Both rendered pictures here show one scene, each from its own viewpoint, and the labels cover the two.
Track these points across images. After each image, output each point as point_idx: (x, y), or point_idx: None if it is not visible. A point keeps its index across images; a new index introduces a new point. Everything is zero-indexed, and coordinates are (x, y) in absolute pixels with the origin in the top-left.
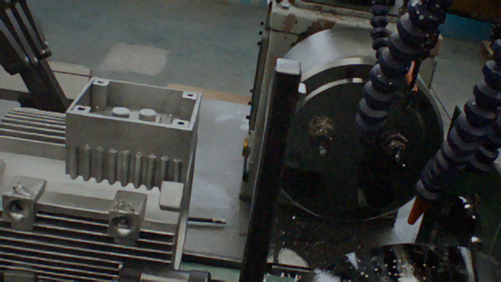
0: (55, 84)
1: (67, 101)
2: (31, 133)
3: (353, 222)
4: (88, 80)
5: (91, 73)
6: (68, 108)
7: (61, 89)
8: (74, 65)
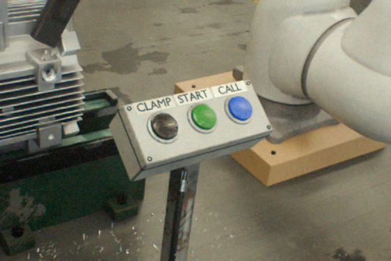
0: (46, 7)
1: (38, 27)
2: (17, 0)
3: None
4: (117, 112)
5: (121, 111)
6: (33, 28)
7: (45, 16)
8: (144, 102)
